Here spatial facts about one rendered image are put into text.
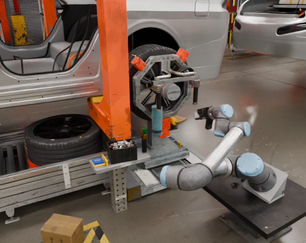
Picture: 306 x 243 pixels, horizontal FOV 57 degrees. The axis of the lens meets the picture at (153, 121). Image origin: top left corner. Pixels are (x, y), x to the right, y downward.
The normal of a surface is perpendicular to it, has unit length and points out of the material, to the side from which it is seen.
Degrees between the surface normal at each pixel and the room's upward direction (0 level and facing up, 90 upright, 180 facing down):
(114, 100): 90
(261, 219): 0
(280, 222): 0
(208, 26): 90
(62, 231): 0
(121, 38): 90
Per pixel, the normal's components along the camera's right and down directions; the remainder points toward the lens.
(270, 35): -0.83, 0.18
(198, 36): 0.46, 0.35
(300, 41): -0.39, 0.37
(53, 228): 0.00, -0.92
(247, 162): -0.51, -0.51
